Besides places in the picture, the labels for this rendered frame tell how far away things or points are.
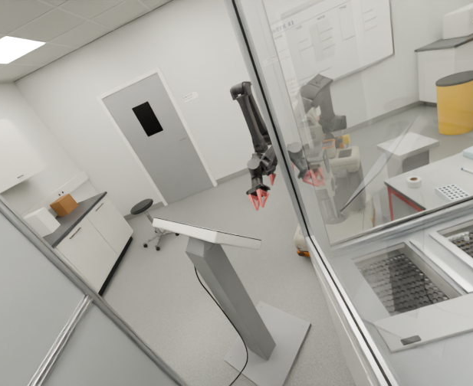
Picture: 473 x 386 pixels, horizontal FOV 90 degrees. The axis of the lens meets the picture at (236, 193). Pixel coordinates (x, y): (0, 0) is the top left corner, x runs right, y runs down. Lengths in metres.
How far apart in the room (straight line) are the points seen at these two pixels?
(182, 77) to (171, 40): 0.50
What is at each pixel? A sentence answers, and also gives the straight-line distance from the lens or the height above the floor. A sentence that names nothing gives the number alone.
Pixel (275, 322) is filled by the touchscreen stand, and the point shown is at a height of 0.04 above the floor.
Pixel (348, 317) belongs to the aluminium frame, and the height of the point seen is 1.09.
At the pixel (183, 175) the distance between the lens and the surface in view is 4.50.
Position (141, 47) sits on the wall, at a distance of 4.33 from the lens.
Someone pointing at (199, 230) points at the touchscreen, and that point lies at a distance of 1.04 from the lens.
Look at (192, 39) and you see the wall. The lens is 4.19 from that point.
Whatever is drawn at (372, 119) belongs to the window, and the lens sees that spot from 0.20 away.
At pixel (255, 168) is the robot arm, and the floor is 1.30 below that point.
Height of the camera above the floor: 1.71
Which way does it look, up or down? 26 degrees down
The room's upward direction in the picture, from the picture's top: 25 degrees counter-clockwise
